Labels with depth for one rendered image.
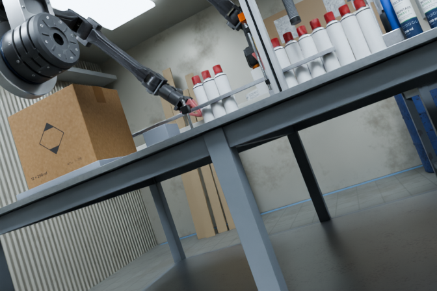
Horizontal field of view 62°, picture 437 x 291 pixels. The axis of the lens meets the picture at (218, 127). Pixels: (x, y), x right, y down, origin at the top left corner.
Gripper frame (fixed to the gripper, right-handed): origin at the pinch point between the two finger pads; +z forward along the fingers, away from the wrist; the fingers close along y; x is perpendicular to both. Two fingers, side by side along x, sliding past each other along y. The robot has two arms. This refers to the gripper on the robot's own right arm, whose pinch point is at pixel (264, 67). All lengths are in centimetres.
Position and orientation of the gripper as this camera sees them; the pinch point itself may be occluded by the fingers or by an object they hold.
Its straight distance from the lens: 145.1
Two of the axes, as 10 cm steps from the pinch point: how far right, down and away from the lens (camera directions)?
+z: 3.3, 9.4, -0.9
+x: -3.4, 0.3, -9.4
